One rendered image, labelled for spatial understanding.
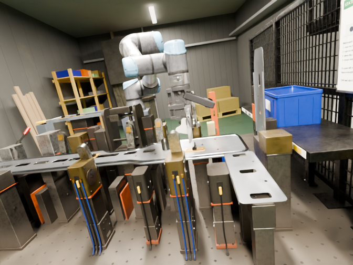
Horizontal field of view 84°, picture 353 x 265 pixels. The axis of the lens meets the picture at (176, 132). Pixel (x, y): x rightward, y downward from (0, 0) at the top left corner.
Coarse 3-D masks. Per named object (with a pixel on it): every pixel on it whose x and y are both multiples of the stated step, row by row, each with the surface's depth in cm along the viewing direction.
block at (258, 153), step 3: (255, 138) 81; (258, 138) 80; (255, 141) 81; (258, 141) 76; (255, 144) 82; (258, 144) 77; (255, 147) 82; (258, 147) 77; (255, 150) 83; (258, 150) 78; (255, 153) 85; (258, 153) 78; (258, 156) 80; (261, 162) 78
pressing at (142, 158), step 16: (160, 144) 92; (192, 144) 85; (208, 144) 82; (224, 144) 79; (240, 144) 76; (16, 160) 104; (32, 160) 99; (48, 160) 95; (96, 160) 84; (112, 160) 81; (128, 160) 79; (144, 160) 76; (160, 160) 74
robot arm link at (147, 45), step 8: (152, 32) 105; (144, 40) 103; (152, 40) 104; (160, 40) 105; (144, 48) 105; (152, 48) 106; (160, 48) 108; (144, 80) 139; (152, 80) 136; (144, 88) 143; (152, 88) 142
